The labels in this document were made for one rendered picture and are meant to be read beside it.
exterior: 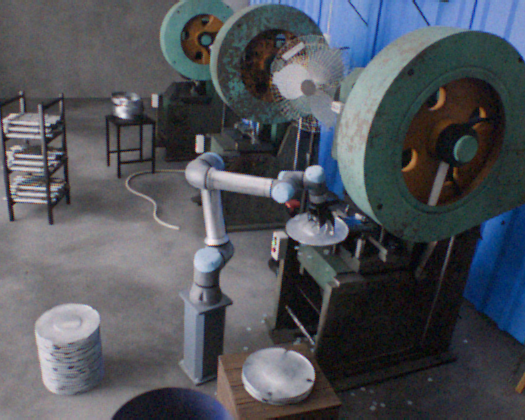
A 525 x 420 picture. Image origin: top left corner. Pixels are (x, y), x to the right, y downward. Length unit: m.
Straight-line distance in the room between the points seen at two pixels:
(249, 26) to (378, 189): 1.84
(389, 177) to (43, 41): 7.21
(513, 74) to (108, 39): 7.15
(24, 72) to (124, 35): 1.70
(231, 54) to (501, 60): 1.86
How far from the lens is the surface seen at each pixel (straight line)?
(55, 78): 8.47
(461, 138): 1.82
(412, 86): 1.67
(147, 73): 8.55
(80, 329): 2.33
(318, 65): 2.83
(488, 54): 1.88
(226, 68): 3.26
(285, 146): 3.77
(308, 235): 2.19
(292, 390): 1.94
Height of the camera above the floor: 1.75
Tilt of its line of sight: 24 degrees down
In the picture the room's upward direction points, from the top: 6 degrees clockwise
